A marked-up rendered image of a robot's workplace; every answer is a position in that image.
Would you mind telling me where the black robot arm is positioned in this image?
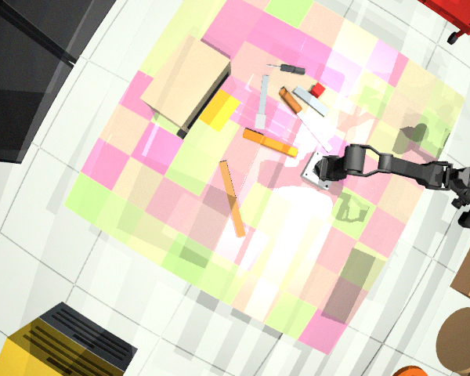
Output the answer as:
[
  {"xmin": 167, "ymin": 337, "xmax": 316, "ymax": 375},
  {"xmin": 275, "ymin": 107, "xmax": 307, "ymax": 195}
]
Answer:
[{"xmin": 312, "ymin": 143, "xmax": 470, "ymax": 193}]

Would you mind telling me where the red cube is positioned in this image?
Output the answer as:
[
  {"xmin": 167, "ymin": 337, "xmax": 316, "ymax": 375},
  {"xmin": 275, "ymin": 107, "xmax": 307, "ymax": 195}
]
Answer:
[{"xmin": 310, "ymin": 82, "xmax": 325, "ymax": 98}]

